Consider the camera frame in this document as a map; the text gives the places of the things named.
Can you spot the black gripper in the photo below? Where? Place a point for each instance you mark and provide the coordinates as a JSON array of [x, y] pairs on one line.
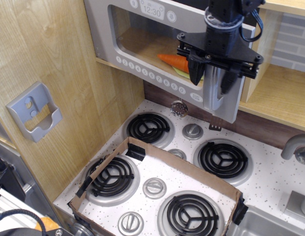
[[224, 48]]

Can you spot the grey toy microwave door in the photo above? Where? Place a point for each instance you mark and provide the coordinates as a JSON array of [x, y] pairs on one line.
[[130, 33]]

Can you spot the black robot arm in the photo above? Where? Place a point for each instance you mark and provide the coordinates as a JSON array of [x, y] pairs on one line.
[[231, 13]]

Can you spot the green toy plate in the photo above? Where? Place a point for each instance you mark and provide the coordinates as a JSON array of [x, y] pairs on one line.
[[182, 73]]

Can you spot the orange toy carrot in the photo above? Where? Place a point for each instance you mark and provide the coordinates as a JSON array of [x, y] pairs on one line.
[[176, 61]]

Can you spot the hanging silver skimmer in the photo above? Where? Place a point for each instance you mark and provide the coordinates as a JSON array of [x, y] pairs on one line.
[[178, 108]]

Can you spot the hanging silver spatula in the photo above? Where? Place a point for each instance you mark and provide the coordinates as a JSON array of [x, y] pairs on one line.
[[215, 123]]

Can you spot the back grey stove knob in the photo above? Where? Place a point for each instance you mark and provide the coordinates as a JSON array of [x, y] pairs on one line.
[[192, 131]]

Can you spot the grey stove knob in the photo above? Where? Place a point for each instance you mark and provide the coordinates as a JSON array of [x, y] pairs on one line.
[[154, 188], [192, 131], [130, 224]]

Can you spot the back left black burner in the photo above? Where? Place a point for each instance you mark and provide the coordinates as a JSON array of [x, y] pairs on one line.
[[151, 128]]

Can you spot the black burner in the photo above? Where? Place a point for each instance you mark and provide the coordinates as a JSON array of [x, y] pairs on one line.
[[116, 183], [151, 128], [226, 159], [189, 213]]

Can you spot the small middle grey knob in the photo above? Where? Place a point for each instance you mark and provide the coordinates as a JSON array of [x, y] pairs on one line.
[[178, 153]]

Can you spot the back right black burner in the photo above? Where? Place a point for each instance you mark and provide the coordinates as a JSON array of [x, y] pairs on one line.
[[226, 159]]

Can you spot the grey toy faucet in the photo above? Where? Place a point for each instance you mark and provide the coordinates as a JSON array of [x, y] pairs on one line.
[[296, 146]]

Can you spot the centre grey stove knob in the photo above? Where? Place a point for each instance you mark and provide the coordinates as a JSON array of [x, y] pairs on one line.
[[154, 188]]

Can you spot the front right black burner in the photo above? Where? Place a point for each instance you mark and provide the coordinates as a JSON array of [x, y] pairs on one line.
[[189, 213]]

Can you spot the front left black burner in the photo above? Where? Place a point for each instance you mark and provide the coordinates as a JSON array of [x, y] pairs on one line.
[[116, 183]]

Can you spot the steel toy sink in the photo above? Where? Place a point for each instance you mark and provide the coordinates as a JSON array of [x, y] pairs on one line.
[[256, 222]]

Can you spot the grey faucet base block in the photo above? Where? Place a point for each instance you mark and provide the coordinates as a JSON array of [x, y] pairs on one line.
[[296, 206]]

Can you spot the front grey stove knob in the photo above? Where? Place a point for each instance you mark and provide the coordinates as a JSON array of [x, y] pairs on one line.
[[130, 224]]

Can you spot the brown cardboard frame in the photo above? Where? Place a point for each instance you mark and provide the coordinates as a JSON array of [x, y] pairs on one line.
[[141, 190]]

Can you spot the grey wall holder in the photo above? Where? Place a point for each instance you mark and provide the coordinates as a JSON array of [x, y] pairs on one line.
[[28, 105]]

